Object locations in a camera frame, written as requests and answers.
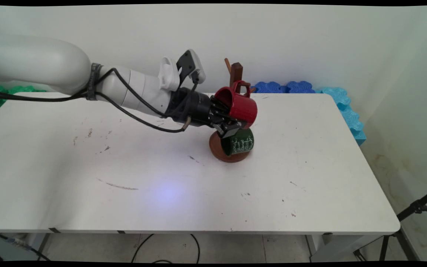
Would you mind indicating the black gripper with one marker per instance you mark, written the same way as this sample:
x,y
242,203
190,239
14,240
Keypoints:
x,y
195,109

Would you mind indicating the red enamel mug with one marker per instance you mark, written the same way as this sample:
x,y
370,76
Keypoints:
x,y
245,107

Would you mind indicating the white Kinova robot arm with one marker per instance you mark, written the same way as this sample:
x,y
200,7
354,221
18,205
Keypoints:
x,y
43,63

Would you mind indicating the green enamel mug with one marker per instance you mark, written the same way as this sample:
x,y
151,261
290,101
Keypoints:
x,y
241,142

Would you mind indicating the brown wooden mug tree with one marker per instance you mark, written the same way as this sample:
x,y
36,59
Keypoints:
x,y
237,72

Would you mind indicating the dark blue foam mat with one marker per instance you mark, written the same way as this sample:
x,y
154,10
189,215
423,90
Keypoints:
x,y
269,88
298,87

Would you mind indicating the cyan foam mat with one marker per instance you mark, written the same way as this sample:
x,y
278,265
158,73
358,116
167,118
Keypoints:
x,y
348,111

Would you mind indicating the white table leg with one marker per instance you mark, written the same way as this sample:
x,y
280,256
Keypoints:
x,y
341,246

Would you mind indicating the black tripod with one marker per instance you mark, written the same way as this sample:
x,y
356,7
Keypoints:
x,y
417,207

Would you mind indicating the green foam mat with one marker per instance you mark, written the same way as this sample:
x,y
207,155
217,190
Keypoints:
x,y
2,97

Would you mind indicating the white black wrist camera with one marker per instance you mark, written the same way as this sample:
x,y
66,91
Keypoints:
x,y
191,65

